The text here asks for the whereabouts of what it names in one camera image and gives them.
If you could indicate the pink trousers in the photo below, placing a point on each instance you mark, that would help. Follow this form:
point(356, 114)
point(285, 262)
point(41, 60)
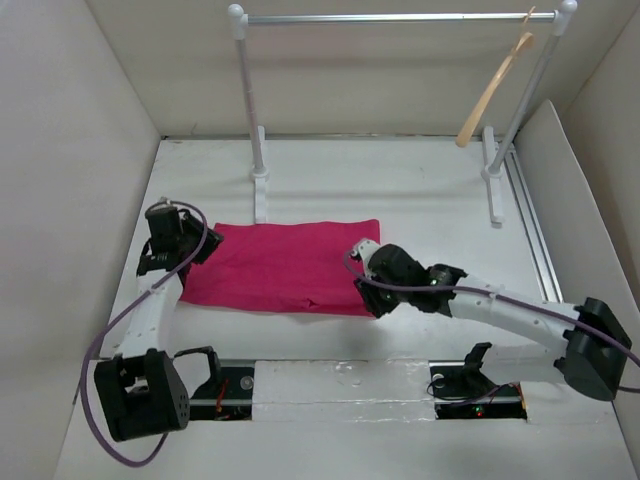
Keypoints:
point(275, 268)

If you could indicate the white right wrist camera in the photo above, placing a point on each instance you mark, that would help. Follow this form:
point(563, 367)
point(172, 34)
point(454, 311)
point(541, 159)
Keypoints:
point(362, 253)

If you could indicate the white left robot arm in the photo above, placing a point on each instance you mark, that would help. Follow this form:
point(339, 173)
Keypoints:
point(140, 390)

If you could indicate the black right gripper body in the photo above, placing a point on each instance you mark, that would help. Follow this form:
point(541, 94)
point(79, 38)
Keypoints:
point(382, 299)

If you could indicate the beige wooden hanger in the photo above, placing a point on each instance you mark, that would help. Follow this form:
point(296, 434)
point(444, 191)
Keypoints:
point(525, 41)

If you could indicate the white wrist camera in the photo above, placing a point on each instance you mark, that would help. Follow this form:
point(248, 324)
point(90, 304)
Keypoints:
point(362, 253)
point(162, 202)

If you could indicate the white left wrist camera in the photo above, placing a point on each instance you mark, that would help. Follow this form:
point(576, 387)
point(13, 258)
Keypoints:
point(162, 202)

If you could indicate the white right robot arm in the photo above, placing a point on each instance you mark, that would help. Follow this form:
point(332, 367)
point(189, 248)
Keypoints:
point(582, 346)

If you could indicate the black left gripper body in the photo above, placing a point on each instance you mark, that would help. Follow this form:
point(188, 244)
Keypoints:
point(193, 233)

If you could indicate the white clothes rack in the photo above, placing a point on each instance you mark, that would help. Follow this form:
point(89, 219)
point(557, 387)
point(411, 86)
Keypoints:
point(493, 152)

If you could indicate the aluminium side rail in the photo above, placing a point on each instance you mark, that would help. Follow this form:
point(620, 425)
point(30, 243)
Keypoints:
point(543, 266)

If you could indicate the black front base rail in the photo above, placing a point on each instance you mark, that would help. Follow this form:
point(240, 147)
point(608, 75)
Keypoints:
point(370, 391)

